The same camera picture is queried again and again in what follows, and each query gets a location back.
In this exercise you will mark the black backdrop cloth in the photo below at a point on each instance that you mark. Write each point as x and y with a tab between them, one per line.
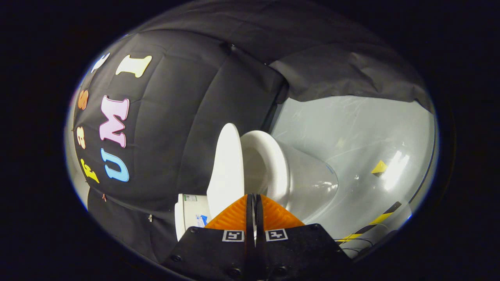
187	117

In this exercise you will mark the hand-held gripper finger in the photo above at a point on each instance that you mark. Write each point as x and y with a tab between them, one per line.
250	210
258	210

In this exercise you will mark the yellow tape piece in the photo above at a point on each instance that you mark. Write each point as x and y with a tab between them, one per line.
379	168

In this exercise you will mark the yellow black striped tape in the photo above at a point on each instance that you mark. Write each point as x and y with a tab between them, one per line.
371	224

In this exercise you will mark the white toilet tank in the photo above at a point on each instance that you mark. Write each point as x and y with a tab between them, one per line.
189	214

